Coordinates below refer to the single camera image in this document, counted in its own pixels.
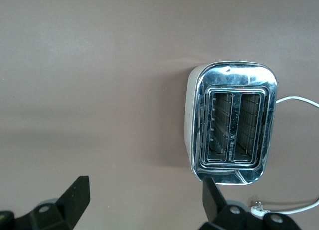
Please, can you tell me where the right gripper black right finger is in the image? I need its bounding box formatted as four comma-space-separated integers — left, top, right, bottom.
199, 177, 265, 230

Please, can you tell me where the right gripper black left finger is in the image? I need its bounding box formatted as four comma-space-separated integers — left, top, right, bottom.
15, 175, 90, 230

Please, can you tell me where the chrome and cream two-slot toaster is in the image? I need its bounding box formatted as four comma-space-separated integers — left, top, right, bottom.
184, 60, 278, 186

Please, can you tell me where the white toaster power cable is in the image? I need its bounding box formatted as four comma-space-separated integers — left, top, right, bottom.
250, 95, 319, 217

